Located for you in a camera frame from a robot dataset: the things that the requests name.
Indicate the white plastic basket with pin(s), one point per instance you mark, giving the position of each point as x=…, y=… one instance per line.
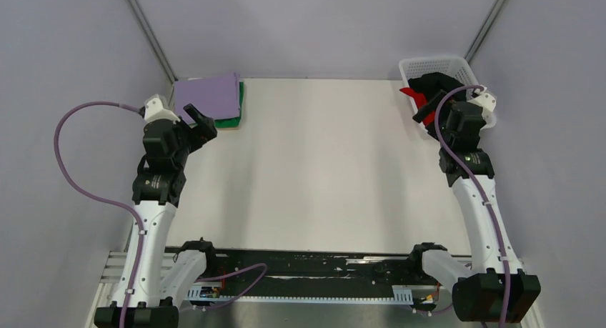
x=455, y=67

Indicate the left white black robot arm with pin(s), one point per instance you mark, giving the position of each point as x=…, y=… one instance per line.
x=143, y=298

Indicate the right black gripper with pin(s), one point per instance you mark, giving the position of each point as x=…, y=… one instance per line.
x=431, y=106

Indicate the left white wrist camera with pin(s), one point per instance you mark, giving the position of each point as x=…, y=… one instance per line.
x=155, y=108

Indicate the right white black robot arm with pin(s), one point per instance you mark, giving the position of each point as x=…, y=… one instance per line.
x=495, y=288

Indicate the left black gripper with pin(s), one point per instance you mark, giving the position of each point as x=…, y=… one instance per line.
x=204, y=123

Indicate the white slotted cable duct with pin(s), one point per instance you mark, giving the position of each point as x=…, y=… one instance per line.
x=400, y=296

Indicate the black t shirt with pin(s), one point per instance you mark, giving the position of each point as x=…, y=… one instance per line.
x=431, y=83

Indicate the folded purple t shirt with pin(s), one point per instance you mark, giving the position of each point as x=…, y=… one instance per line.
x=217, y=97

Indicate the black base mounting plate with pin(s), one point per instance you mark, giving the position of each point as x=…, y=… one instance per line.
x=315, y=274

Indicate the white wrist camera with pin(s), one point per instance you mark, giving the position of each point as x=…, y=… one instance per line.
x=155, y=108
x=485, y=99

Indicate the red t shirt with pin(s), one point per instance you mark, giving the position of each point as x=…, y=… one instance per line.
x=418, y=100

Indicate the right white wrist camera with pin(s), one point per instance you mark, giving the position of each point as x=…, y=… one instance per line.
x=485, y=99

